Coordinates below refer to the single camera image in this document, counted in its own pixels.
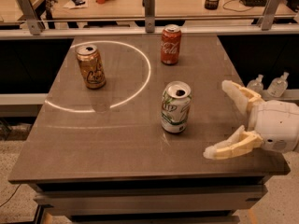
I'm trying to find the red Coca-Cola can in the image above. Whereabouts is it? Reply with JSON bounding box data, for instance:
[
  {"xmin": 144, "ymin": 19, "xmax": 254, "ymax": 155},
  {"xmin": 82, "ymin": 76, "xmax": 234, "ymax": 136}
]
[{"xmin": 161, "ymin": 24, "xmax": 181, "ymax": 64}]

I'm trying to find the middle metal rail bracket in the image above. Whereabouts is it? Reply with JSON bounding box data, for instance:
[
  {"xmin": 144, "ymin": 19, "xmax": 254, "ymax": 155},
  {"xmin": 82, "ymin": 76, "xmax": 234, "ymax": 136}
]
[{"xmin": 144, "ymin": 0, "xmax": 155, "ymax": 33}]

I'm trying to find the left metal rail bracket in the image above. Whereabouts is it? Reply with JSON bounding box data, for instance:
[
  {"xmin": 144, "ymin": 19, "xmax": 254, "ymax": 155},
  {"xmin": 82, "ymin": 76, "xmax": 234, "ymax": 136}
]
[{"xmin": 17, "ymin": 0, "xmax": 44, "ymax": 35}]

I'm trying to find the gold LaCroix can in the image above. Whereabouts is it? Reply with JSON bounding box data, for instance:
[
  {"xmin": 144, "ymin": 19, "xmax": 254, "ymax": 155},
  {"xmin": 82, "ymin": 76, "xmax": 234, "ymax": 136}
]
[{"xmin": 77, "ymin": 44, "xmax": 106, "ymax": 89}]

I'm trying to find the clear sanitizer bottle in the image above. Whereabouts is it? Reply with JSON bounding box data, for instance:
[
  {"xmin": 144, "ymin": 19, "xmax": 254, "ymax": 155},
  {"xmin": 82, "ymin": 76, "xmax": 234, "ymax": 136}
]
[
  {"xmin": 267, "ymin": 72, "xmax": 289, "ymax": 98},
  {"xmin": 247, "ymin": 75, "xmax": 263, "ymax": 94}
]

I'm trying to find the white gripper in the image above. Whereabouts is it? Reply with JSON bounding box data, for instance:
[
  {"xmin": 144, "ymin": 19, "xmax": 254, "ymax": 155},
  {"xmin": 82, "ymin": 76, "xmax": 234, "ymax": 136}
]
[{"xmin": 203, "ymin": 80, "xmax": 299, "ymax": 160}]

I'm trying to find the black cable on desk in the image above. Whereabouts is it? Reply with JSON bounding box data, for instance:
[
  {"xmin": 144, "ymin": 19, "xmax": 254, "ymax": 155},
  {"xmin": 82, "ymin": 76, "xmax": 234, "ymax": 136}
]
[{"xmin": 221, "ymin": 0, "xmax": 255, "ymax": 13}]

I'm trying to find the right metal rail bracket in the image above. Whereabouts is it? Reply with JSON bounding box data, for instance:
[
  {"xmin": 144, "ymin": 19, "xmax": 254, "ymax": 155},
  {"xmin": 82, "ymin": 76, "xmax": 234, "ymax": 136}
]
[{"xmin": 257, "ymin": 0, "xmax": 281, "ymax": 31}]

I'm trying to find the white green 7up can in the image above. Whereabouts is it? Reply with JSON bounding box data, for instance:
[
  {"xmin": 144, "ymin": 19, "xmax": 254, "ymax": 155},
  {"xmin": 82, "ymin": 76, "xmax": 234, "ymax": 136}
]
[{"xmin": 161, "ymin": 81, "xmax": 192, "ymax": 133}]

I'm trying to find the metal rail bracket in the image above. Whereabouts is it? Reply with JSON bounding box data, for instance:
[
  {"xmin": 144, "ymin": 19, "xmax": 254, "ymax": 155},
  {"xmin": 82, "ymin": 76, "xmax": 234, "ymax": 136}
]
[
  {"xmin": 144, "ymin": 0, "xmax": 155, "ymax": 33},
  {"xmin": 17, "ymin": 0, "xmax": 44, "ymax": 35},
  {"xmin": 257, "ymin": 0, "xmax": 281, "ymax": 31}
]

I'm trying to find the clear sanitizer bottle far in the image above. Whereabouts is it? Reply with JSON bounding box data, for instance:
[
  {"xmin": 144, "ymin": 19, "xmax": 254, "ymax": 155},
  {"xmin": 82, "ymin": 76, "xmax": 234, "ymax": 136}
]
[{"xmin": 267, "ymin": 72, "xmax": 289, "ymax": 98}]

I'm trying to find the metal guard rail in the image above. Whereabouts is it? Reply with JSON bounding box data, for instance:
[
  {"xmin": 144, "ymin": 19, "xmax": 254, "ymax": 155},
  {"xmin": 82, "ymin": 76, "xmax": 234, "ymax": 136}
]
[{"xmin": 0, "ymin": 24, "xmax": 299, "ymax": 40}]

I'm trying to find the clear sanitizer bottle near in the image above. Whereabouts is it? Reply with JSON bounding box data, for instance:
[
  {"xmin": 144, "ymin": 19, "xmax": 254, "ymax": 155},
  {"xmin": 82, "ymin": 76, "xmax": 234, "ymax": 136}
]
[{"xmin": 247, "ymin": 75, "xmax": 263, "ymax": 94}]

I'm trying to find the black mesh cup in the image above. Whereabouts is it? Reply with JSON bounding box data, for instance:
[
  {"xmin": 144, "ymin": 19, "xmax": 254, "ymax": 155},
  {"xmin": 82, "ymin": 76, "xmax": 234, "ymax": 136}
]
[{"xmin": 205, "ymin": 0, "xmax": 220, "ymax": 10}]

